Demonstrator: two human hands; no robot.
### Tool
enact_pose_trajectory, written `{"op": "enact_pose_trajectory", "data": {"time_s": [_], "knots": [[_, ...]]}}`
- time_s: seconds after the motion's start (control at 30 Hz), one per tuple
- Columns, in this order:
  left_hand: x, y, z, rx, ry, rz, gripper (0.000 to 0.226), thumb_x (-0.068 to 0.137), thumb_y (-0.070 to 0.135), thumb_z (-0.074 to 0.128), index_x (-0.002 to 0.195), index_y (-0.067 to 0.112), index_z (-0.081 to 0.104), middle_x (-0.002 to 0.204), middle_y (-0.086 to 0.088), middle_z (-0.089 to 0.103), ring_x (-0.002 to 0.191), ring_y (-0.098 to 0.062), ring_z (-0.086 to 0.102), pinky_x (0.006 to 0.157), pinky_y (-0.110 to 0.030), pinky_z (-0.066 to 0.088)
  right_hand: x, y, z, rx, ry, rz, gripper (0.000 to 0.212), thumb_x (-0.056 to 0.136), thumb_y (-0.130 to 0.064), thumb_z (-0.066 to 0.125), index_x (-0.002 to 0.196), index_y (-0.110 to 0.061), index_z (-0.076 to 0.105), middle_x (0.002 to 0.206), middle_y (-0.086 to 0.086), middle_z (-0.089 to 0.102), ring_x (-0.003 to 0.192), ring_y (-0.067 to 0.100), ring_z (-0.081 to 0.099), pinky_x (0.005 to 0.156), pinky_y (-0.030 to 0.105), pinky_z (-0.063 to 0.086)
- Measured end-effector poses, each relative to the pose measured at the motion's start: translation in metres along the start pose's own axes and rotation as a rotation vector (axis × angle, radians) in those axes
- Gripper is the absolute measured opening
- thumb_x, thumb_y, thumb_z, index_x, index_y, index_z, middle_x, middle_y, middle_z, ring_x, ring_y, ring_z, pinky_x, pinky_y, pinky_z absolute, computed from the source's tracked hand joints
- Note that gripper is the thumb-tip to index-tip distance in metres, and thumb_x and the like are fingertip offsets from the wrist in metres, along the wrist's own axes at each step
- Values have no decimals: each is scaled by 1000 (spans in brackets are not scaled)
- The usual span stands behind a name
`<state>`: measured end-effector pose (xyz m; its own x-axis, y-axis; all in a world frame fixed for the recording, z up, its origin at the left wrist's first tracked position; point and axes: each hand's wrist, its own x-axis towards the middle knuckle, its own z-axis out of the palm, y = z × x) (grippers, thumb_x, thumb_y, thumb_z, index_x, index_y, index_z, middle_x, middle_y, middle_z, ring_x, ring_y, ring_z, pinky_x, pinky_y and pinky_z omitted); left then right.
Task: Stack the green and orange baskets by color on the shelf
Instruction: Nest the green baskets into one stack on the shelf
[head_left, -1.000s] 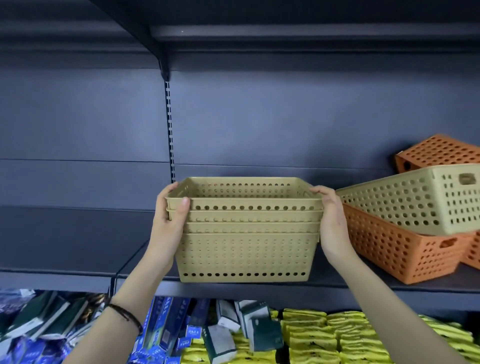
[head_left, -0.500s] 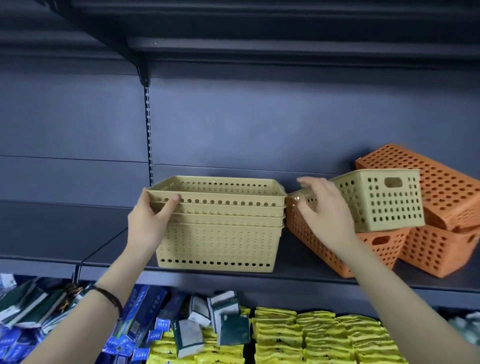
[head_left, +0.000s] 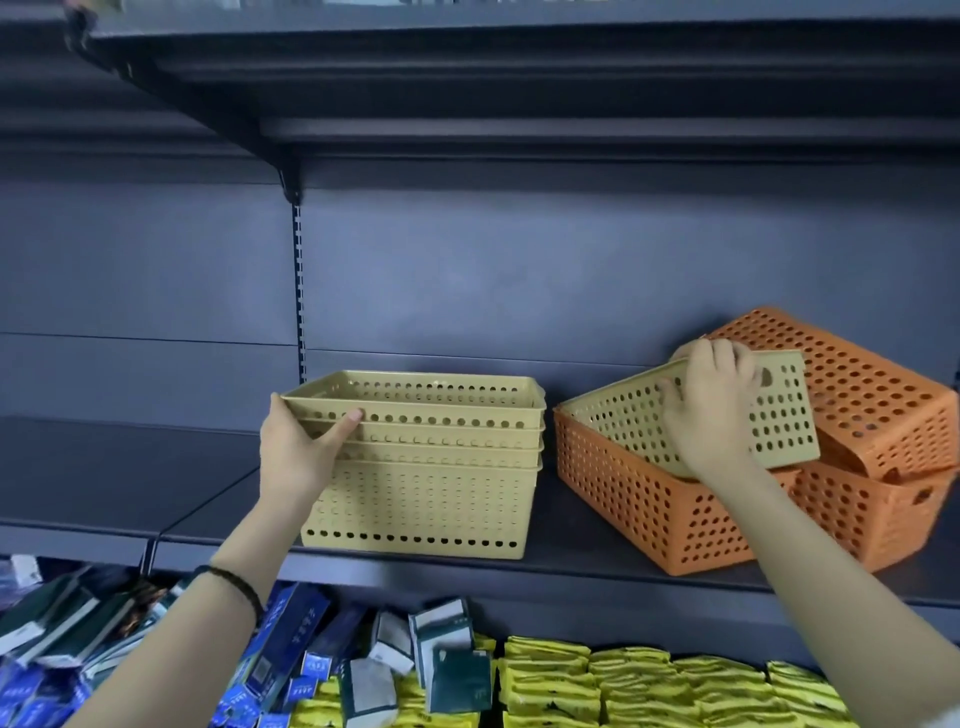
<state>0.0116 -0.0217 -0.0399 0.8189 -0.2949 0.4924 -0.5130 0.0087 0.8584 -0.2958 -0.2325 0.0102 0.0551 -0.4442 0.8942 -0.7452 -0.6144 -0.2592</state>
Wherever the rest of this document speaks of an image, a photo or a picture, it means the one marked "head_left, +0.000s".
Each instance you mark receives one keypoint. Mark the pile of blue boxes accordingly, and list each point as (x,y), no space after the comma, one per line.
(292,622)

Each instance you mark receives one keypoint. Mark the pile of dark green boxes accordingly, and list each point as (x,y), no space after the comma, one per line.
(457,675)

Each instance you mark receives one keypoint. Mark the pile of yellow packets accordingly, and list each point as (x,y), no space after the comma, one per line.
(637,690)

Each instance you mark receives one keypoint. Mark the person's left hand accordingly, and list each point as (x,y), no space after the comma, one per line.
(296,465)

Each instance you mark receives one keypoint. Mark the slotted metal shelf upright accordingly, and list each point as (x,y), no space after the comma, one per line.
(300,300)

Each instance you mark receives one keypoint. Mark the orange basket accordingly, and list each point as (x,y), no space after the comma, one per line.
(862,390)
(862,517)
(637,510)

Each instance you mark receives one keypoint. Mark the person's left forearm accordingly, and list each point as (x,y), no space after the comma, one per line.
(247,547)

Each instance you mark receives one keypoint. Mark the black wrist band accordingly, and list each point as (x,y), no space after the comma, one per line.
(240,589)

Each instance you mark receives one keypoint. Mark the dark grey metal shelf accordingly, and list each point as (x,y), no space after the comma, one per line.
(90,480)
(585,555)

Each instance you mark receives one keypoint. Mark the dark grey shelving back panel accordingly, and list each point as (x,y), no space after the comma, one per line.
(150,285)
(562,285)

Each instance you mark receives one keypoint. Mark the ribbed dark shelf board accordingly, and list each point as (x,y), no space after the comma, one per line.
(90,127)
(562,82)

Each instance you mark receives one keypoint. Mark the person's right hand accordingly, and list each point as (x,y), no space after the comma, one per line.
(712,412)

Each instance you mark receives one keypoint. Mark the black shelf bracket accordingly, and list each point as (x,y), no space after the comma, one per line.
(289,180)

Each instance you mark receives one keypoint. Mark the person's right forearm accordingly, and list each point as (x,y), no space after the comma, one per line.
(825,600)

